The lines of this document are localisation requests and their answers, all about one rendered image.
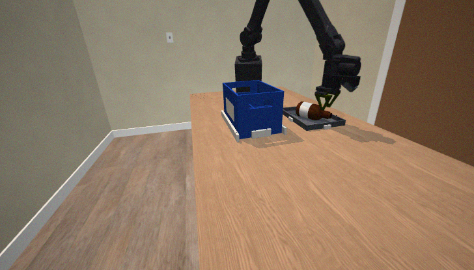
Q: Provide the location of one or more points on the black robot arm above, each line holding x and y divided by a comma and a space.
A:
330, 42

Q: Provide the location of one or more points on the blue plastic crate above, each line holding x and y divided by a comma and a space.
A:
261, 108

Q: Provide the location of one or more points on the brown glass bottle with white label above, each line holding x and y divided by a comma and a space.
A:
311, 111

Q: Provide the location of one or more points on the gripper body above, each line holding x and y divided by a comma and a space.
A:
322, 88

